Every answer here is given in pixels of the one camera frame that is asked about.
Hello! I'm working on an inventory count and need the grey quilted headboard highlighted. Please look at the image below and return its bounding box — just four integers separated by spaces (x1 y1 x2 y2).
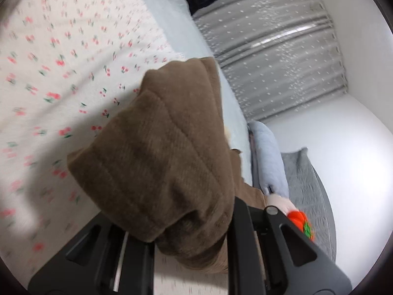
281 147 337 263

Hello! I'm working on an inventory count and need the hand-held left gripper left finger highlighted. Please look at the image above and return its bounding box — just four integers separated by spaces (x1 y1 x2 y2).
28 211 155 295

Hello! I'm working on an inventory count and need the cherry print bed cover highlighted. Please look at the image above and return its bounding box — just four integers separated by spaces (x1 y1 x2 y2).
0 0 230 295

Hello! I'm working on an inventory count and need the pink pillow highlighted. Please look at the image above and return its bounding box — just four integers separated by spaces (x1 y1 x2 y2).
265 194 293 216

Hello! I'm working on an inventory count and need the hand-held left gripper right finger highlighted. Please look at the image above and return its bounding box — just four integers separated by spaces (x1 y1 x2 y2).
226 197 352 295

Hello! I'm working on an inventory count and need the grey dotted curtain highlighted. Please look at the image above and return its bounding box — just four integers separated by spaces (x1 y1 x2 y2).
192 0 349 122

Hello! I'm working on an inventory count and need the brown coat with fur collar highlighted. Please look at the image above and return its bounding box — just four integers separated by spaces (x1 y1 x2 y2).
67 57 268 275

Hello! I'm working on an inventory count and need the light grey bed sheet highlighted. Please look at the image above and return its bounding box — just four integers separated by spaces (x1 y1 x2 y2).
118 0 254 188

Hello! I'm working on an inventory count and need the orange pumpkin plush cushion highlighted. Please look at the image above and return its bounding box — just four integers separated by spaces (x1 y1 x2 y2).
287 210 317 242

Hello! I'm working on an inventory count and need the light blue pillow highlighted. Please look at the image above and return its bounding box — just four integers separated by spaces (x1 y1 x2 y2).
248 121 290 198

